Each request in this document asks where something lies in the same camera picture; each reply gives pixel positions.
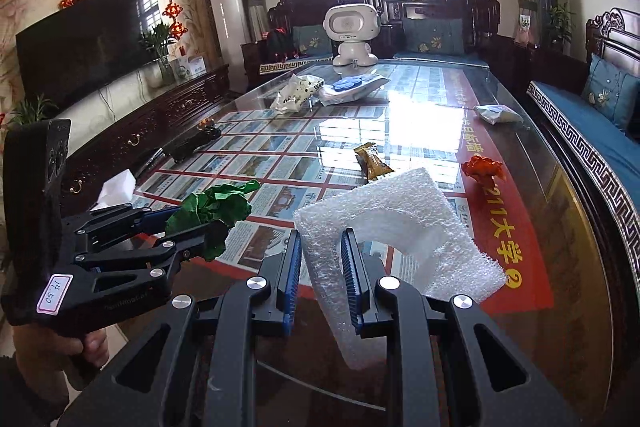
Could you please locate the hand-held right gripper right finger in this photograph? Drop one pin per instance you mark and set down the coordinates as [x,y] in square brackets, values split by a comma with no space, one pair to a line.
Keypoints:
[352,277]

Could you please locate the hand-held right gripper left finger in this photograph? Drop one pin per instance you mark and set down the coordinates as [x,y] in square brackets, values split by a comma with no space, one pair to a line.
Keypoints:
[292,277]

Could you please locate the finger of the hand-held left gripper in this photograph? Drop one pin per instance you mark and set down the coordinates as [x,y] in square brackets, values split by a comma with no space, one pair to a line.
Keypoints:
[125,218]
[190,239]

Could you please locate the green paper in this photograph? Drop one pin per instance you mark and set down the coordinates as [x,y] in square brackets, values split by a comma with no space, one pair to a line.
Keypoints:
[215,207]

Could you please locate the white foam block with cutout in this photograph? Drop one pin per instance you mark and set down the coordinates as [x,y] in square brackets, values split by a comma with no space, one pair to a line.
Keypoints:
[400,207]

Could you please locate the person's left forearm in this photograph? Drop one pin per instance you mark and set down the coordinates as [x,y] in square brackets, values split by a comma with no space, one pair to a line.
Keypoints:
[30,392]

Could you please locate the person's left hand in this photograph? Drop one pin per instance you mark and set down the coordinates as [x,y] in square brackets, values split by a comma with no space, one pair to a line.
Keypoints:
[95,349]

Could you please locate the white tissue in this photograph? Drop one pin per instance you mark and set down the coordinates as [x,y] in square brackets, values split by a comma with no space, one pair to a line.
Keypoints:
[117,189]

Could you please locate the dark flat device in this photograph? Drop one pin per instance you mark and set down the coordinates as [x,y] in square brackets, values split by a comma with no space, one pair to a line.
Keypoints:
[154,159]

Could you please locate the black package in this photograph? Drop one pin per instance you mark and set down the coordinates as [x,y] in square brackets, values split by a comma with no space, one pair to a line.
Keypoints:
[187,144]

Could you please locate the dark wooden television cabinet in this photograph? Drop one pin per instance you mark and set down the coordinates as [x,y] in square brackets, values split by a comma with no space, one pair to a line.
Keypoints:
[150,117]

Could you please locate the gold snack packet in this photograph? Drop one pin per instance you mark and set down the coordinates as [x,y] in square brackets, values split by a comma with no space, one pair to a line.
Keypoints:
[374,162]

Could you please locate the leafy green plant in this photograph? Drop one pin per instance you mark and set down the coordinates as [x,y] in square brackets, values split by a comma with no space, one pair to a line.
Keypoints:
[32,112]

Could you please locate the white box on cabinet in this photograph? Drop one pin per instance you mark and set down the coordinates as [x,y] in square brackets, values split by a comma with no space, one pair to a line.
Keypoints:
[190,68]

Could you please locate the red crumpled wrapper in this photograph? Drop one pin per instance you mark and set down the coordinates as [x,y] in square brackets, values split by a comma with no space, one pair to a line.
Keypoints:
[482,172]

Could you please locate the green plant in vase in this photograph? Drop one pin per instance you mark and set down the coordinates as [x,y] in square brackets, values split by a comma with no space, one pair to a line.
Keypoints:
[159,52]

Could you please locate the flat screen television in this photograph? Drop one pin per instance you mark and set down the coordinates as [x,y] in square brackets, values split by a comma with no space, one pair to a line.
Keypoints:
[85,52]

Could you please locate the white crumpled bag black print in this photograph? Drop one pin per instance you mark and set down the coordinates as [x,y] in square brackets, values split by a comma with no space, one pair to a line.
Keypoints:
[297,93]

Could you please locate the white package blue print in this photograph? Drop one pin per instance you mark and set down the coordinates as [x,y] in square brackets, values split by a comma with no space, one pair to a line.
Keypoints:
[352,88]

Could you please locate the black backpack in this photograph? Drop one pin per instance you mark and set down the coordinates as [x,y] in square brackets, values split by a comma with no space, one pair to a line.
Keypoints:
[279,46]

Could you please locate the small white packet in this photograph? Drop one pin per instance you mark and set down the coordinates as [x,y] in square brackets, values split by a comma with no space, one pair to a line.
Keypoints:
[497,114]

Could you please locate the white standing air conditioner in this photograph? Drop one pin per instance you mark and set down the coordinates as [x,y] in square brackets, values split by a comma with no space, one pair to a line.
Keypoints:
[225,12]

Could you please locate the teal embroidered cushion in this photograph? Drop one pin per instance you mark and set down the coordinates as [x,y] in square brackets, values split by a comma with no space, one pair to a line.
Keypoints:
[312,41]
[434,37]
[607,89]

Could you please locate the white robot toy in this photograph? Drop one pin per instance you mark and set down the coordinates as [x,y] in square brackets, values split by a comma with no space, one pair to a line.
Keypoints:
[350,24]

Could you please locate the dark wooden sofa blue seat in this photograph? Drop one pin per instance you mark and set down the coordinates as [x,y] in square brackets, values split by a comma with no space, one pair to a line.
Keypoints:
[580,127]

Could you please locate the carved dark wooden sofa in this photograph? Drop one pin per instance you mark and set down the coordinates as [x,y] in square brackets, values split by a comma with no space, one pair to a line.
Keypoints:
[435,2]

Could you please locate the dark wooden corner table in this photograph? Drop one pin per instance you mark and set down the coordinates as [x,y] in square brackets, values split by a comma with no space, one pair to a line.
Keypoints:
[545,62]

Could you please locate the small white standing card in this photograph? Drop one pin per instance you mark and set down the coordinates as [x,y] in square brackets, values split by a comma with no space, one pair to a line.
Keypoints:
[523,28]

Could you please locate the potted green plant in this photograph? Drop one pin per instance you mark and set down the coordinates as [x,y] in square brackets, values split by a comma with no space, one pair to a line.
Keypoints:
[561,22]

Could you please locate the black tower speaker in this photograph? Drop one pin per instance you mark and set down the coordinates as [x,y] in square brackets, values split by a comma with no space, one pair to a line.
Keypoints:
[546,7]

